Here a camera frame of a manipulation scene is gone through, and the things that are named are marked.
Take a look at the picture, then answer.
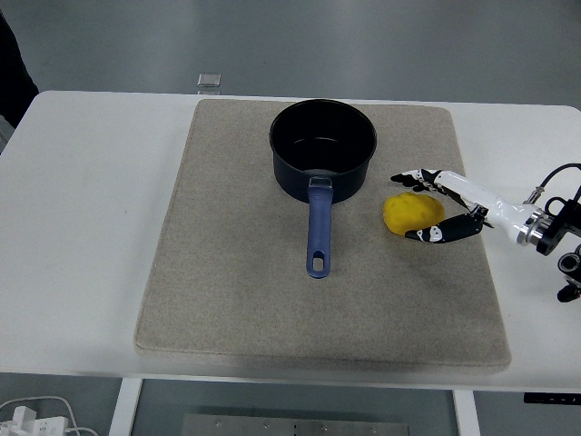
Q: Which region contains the white power strip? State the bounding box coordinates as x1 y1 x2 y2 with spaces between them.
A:
0 405 69 436

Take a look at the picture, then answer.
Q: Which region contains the black table control panel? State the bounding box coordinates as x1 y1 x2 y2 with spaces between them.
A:
523 391 581 404

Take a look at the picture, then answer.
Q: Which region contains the grey metal plate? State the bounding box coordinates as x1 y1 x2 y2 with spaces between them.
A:
182 412 409 436

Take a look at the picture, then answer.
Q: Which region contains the white table leg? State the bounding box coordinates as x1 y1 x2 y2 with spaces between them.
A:
452 389 480 436
108 377 144 436

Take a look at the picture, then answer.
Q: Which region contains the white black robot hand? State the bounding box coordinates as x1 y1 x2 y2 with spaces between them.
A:
390 168 531 245

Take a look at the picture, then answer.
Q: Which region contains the person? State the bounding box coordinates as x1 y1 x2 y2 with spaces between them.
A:
0 13 40 131

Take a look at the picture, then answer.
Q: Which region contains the beige fabric mat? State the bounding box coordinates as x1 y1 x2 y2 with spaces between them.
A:
133 98 513 374

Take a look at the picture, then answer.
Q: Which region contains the blue pot with handle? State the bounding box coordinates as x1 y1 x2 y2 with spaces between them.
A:
269 99 379 280

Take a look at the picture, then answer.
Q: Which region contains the white cable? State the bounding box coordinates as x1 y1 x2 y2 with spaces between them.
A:
0 395 99 436

